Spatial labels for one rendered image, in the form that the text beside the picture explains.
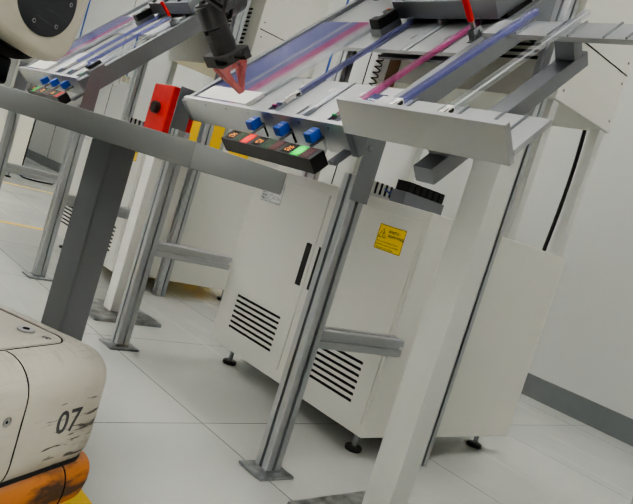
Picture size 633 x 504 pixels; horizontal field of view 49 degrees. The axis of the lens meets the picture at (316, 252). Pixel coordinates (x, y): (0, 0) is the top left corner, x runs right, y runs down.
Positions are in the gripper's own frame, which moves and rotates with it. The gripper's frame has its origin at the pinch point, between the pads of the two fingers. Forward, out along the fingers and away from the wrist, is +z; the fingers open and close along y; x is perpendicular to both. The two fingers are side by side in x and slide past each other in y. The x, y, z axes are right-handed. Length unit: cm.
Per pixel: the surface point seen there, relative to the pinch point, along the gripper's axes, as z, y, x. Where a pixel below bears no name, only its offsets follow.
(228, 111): 8.3, 14.9, -2.7
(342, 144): 11.8, -27.3, -2.7
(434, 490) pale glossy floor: 92, -45, 15
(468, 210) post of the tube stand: 21, -58, -3
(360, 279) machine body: 52, -15, -4
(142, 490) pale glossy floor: 40, -37, 67
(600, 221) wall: 137, 16, -151
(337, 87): 8.8, -7.7, -20.3
